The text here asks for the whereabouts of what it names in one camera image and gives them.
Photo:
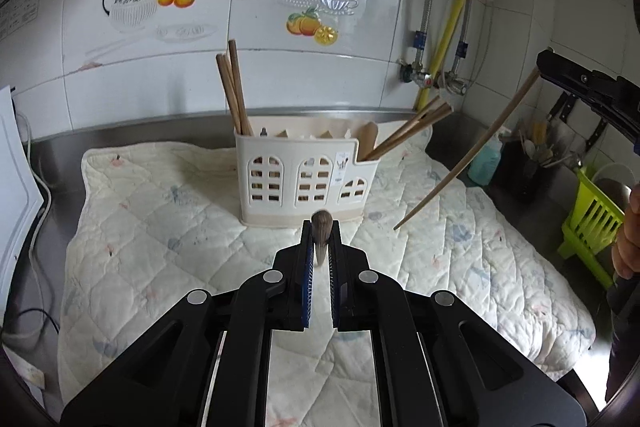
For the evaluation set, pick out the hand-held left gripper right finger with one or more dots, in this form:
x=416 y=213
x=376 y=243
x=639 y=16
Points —
x=334 y=279

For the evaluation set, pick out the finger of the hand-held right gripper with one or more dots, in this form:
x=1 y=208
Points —
x=580 y=74
x=620 y=104

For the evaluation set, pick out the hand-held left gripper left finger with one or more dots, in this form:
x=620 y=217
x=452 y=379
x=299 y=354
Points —
x=307 y=277

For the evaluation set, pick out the wooden chopstick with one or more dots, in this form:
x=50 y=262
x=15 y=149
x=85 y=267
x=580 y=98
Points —
x=227 y=92
x=321 y=232
x=465 y=157
x=237 y=82
x=430 y=122
x=420 y=120
x=425 y=108

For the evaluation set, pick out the white plastic utensil holder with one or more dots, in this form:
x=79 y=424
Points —
x=287 y=144

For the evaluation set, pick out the wooden spatula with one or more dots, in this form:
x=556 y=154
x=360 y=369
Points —
x=369 y=139

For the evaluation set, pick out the person's right hand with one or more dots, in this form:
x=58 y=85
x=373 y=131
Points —
x=629 y=237

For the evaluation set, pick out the dark utensil holder with spoons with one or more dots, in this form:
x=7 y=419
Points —
x=542 y=147

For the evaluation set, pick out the metal bowl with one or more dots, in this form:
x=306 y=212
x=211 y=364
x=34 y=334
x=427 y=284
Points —
x=615 y=192

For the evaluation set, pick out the black utensil canister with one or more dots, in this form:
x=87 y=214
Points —
x=530 y=177

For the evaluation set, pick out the metal water valve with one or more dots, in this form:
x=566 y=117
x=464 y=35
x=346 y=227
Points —
x=456 y=84

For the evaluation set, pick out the green plastic dish rack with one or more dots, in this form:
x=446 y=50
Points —
x=590 y=227

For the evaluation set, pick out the teal soap pump bottle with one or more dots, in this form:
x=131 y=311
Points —
x=485 y=164

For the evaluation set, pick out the white quilted mat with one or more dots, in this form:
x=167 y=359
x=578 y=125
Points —
x=165 y=232

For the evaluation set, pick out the white appliance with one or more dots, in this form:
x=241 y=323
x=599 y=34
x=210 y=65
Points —
x=15 y=187

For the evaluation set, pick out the wall label sticker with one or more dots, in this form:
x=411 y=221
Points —
x=20 y=7

